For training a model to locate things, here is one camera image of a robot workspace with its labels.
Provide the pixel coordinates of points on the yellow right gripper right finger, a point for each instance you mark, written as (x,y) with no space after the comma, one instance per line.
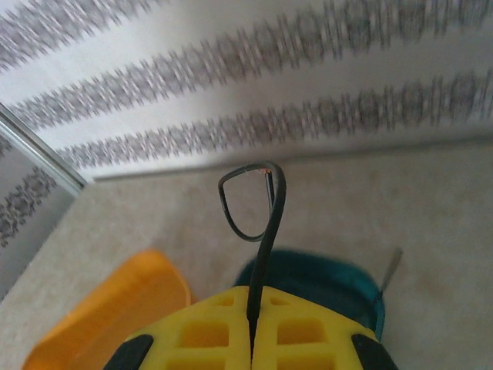
(339,335)

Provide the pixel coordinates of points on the orange plastic tray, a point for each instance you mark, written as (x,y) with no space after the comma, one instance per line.
(115,308)

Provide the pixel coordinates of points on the teal plastic tray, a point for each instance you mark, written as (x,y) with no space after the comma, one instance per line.
(327,277)

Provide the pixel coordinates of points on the aluminium frame post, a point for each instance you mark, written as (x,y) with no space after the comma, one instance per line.
(42,150)

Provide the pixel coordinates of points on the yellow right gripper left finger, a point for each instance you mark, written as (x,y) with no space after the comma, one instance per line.
(173,339)

